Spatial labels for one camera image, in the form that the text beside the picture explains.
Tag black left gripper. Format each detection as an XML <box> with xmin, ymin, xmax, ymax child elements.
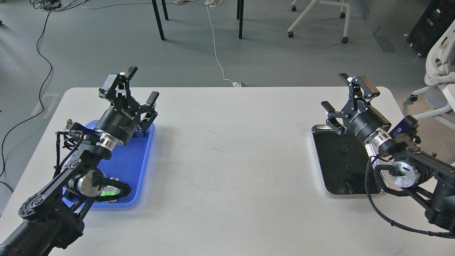
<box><xmin>94</xmin><ymin>66</ymin><xmax>159</xmax><ymax>145</ymax></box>

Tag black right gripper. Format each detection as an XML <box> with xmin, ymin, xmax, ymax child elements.
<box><xmin>321</xmin><ymin>73</ymin><xmax>391</xmax><ymax>144</ymax></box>

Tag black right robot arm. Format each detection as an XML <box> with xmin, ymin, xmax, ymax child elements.
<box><xmin>321</xmin><ymin>73</ymin><xmax>455</xmax><ymax>239</ymax></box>

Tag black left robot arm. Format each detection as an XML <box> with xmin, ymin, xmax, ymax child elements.
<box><xmin>1</xmin><ymin>66</ymin><xmax>159</xmax><ymax>256</ymax></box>

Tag silver tray with black mat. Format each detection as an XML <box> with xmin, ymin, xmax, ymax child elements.
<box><xmin>311</xmin><ymin>124</ymin><xmax>376</xmax><ymax>197</ymax></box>

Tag blue plastic tray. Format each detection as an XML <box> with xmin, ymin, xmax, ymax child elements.
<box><xmin>62</xmin><ymin>120</ymin><xmax>155</xmax><ymax>209</ymax></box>

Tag white chair base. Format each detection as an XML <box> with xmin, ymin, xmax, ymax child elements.
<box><xmin>287</xmin><ymin>0</ymin><xmax>352</xmax><ymax>44</ymax></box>

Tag green and silver push button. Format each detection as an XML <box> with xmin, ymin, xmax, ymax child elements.
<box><xmin>100</xmin><ymin>177</ymin><xmax>120</xmax><ymax>203</ymax></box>

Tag white office chair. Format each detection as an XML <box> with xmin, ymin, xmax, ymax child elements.
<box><xmin>409</xmin><ymin>22</ymin><xmax>455</xmax><ymax>129</ymax></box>

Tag black table legs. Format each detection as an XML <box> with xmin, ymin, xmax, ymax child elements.
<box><xmin>151</xmin><ymin>0</ymin><xmax>245</xmax><ymax>41</ymax></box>

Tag black equipment cabinet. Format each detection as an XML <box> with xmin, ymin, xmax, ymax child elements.
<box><xmin>406</xmin><ymin>0</ymin><xmax>455</xmax><ymax>57</ymax></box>

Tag green button black switch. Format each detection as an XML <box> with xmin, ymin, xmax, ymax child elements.
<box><xmin>132</xmin><ymin>124</ymin><xmax>146</xmax><ymax>138</ymax></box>

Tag black floor cable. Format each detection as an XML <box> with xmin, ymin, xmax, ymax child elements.
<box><xmin>0</xmin><ymin>0</ymin><xmax>82</xmax><ymax>192</ymax></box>

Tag white floor cable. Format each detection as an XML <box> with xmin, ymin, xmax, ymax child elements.
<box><xmin>82</xmin><ymin>0</ymin><xmax>235</xmax><ymax>86</ymax></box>

